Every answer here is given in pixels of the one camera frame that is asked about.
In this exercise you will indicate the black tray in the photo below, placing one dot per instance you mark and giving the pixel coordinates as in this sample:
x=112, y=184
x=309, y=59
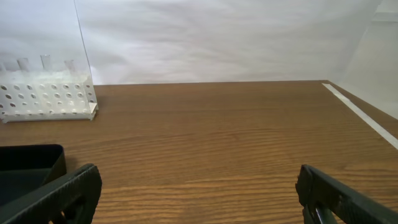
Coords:
x=25, y=155

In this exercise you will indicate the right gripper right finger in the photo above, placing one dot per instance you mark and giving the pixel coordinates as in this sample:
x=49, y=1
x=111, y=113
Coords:
x=335, y=196

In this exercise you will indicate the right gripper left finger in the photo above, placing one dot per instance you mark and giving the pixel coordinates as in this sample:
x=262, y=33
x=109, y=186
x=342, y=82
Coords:
x=62, y=189

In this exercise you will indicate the white test tube rack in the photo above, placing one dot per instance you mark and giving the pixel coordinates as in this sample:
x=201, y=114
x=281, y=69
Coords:
x=46, y=96

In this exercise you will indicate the clear test tube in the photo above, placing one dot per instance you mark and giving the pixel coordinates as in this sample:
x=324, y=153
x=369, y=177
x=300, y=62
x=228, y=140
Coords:
x=46, y=63
x=23, y=64

